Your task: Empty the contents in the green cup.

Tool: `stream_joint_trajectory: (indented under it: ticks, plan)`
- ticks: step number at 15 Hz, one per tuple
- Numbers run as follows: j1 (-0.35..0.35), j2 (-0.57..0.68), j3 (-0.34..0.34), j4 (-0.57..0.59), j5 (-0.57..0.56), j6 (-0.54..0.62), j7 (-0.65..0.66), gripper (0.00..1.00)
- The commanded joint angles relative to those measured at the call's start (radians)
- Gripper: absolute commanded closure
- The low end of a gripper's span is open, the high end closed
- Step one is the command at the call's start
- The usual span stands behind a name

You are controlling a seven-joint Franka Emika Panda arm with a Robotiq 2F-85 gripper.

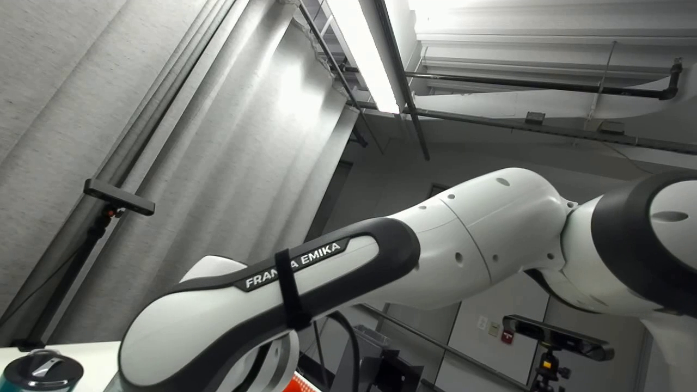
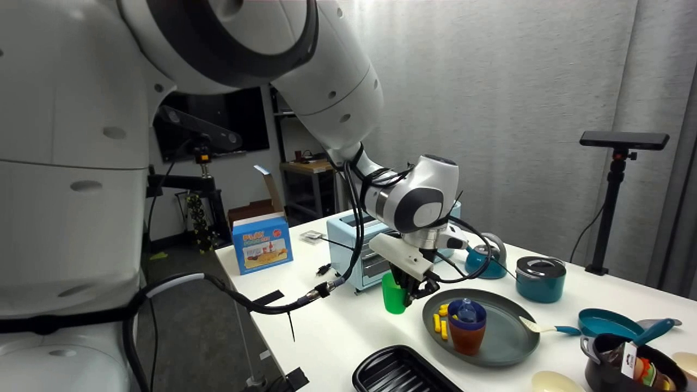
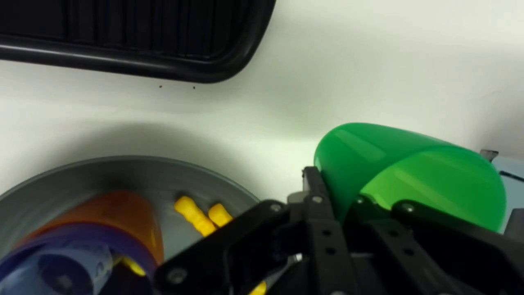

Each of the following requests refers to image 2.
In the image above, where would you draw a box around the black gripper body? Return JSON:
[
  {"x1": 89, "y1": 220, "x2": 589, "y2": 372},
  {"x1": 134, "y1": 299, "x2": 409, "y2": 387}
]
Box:
[{"x1": 402, "y1": 268, "x2": 444, "y2": 303}]

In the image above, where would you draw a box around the green plastic cup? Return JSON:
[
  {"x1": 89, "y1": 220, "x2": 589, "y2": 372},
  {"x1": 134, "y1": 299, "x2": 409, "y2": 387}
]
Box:
[{"x1": 380, "y1": 268, "x2": 414, "y2": 316}]

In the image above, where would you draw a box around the blue plastic cup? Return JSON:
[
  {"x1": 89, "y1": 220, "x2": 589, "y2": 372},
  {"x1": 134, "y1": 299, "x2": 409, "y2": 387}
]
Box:
[{"x1": 446, "y1": 299, "x2": 491, "y2": 335}]

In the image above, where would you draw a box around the teal toy kettle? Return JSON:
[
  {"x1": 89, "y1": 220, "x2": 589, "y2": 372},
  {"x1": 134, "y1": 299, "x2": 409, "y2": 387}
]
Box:
[{"x1": 465, "y1": 232, "x2": 511, "y2": 282}]

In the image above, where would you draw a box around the light blue toy toaster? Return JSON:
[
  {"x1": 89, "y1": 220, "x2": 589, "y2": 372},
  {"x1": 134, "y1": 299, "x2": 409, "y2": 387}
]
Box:
[{"x1": 324, "y1": 214, "x2": 399, "y2": 295}]

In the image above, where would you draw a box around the black ridged tray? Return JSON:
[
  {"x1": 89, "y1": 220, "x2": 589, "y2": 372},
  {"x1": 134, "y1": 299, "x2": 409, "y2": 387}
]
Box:
[{"x1": 350, "y1": 344, "x2": 465, "y2": 392}]

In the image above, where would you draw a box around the grey round plate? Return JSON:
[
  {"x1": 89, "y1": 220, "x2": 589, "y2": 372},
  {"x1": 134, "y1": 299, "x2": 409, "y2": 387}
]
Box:
[{"x1": 420, "y1": 287, "x2": 542, "y2": 368}]

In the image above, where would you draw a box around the teal pot with lid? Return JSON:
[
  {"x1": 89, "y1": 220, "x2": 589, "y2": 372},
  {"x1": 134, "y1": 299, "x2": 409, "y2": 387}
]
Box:
[{"x1": 514, "y1": 256, "x2": 569, "y2": 305}]

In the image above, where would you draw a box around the cream bowl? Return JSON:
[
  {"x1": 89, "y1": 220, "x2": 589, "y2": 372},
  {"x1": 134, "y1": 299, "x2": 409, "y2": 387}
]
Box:
[{"x1": 530, "y1": 368, "x2": 584, "y2": 392}]

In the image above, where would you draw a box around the wooden side table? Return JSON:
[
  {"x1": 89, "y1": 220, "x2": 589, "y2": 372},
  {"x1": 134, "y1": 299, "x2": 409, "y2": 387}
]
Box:
[{"x1": 280, "y1": 157, "x2": 339, "y2": 215}]

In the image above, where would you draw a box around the blue picture box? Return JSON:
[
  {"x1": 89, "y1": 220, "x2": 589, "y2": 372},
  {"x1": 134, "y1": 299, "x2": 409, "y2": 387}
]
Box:
[{"x1": 232, "y1": 214, "x2": 295, "y2": 278}]

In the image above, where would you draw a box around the teal frying pan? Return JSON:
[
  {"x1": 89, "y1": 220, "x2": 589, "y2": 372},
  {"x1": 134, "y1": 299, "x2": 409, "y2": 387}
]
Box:
[{"x1": 577, "y1": 308, "x2": 685, "y2": 344}]

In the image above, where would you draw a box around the colourful food packet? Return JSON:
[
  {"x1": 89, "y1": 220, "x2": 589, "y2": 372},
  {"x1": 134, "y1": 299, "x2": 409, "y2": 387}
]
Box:
[{"x1": 619, "y1": 341, "x2": 678, "y2": 390}]

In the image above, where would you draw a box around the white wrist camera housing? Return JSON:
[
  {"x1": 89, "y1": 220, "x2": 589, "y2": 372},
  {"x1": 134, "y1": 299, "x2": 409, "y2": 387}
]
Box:
[{"x1": 369, "y1": 232, "x2": 438, "y2": 282}]

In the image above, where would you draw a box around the thin black camera cable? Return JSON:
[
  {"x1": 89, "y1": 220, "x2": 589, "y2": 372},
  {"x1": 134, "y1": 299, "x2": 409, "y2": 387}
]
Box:
[{"x1": 428, "y1": 214, "x2": 496, "y2": 286}]

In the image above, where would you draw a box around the white spatula teal handle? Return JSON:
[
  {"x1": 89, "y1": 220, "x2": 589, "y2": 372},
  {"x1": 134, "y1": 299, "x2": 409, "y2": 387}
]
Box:
[{"x1": 519, "y1": 315, "x2": 581, "y2": 338}]

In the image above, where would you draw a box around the black table bracket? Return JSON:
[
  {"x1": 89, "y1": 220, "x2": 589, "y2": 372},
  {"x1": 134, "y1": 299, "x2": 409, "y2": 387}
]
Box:
[
  {"x1": 247, "y1": 291, "x2": 288, "y2": 315},
  {"x1": 282, "y1": 368, "x2": 312, "y2": 392}
]

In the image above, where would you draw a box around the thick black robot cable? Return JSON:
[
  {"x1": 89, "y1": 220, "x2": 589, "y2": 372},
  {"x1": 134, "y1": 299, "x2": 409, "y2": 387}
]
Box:
[{"x1": 119, "y1": 166, "x2": 366, "y2": 392}]

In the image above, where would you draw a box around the black camera stand pole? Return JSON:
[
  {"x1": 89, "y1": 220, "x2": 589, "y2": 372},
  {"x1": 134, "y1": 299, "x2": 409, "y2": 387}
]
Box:
[{"x1": 586, "y1": 148, "x2": 638, "y2": 278}]

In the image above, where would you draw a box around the dark wall monitor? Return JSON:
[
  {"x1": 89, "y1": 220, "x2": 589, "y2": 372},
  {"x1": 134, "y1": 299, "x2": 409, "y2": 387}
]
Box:
[{"x1": 151, "y1": 85, "x2": 273, "y2": 166}]

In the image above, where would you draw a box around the black camera bar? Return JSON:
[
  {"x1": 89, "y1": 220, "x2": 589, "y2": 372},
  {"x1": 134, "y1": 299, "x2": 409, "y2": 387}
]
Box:
[{"x1": 577, "y1": 128, "x2": 671, "y2": 152}]

